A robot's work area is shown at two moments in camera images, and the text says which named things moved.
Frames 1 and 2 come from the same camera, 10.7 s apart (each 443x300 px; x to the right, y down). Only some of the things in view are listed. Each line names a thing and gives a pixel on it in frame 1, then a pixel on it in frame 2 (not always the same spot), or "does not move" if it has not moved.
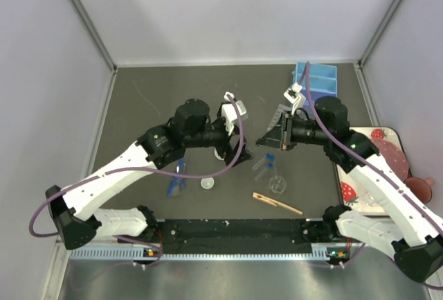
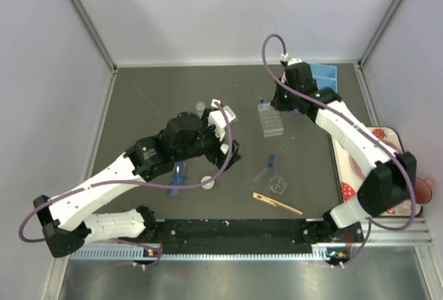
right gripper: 281,137 -> 277,102
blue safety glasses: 176,183 does not move
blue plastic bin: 323,78 does not move
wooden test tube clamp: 273,203 does not move
